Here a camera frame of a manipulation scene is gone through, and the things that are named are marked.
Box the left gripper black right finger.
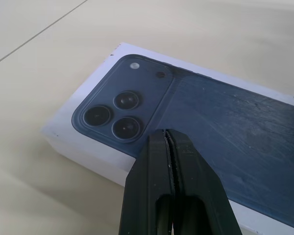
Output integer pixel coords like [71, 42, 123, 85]
[165, 128, 244, 235]

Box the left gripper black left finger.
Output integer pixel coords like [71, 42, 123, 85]
[119, 128, 174, 235]

